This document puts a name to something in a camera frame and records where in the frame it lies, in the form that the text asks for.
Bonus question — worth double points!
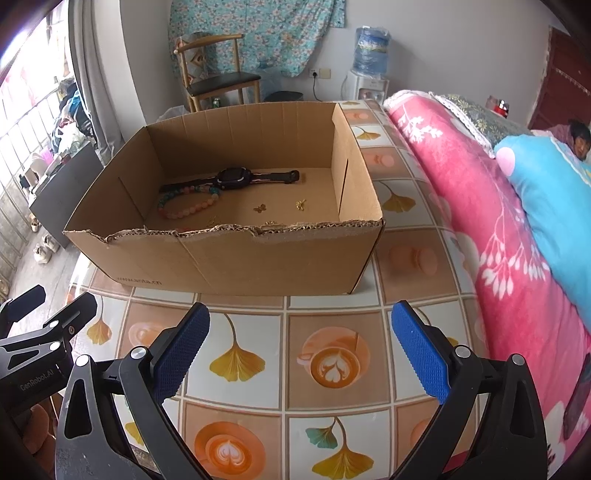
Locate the dark low cabinet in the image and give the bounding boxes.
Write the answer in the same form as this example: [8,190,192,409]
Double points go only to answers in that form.
[28,140,106,237]

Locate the white water dispenser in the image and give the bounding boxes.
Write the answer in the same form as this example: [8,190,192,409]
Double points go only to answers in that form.
[342,71,389,104]

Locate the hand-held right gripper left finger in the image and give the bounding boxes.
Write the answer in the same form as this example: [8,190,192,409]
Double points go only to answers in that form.
[54,302,213,480]

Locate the grey curtain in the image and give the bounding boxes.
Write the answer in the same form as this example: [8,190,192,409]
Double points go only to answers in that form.
[68,0,127,164]

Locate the grey patterned pillow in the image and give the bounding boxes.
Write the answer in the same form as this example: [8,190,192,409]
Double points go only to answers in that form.
[434,93,534,158]

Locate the pile of clothes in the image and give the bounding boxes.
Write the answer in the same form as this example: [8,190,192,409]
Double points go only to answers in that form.
[51,76,95,155]

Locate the light blue pillow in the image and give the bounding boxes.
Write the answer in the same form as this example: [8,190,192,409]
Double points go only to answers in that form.
[494,134,591,333]

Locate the large multicolour bead bracelet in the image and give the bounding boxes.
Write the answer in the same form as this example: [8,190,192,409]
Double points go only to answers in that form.
[156,185,221,221]

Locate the black and pink smartwatch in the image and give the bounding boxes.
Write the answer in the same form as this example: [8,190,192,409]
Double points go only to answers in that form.
[159,168,301,195]

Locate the dark red door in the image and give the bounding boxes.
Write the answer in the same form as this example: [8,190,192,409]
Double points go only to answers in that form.
[527,25,591,134]

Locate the teal floral hanging cloth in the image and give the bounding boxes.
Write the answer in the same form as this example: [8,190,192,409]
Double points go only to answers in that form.
[167,0,347,78]

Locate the metal window railing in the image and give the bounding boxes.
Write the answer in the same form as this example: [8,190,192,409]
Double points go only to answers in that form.
[0,28,70,296]

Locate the brown cardboard box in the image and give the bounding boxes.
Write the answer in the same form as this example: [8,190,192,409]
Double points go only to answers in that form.
[62,102,385,297]

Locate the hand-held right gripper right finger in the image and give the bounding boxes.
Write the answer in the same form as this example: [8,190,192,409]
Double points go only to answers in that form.
[390,300,548,480]

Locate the blue water dispenser bottle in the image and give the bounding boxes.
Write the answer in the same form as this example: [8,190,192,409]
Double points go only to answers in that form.
[353,25,392,79]

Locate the wooden chair black seat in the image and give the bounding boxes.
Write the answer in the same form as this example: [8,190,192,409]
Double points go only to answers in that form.
[174,32,263,114]

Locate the dark flat object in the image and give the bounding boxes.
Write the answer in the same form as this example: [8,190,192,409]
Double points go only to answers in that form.
[562,378,591,446]

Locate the pink floral blanket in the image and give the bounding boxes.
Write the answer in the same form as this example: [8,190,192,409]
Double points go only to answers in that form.
[385,90,591,480]

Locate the translucent blue plastic bag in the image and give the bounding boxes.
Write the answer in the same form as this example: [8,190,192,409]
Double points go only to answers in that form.
[259,67,283,101]

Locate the white plastic bags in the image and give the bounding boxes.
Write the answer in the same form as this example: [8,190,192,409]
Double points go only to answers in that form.
[157,104,186,124]

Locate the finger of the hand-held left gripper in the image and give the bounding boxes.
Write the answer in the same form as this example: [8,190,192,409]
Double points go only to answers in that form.
[0,285,47,326]
[0,292,99,365]

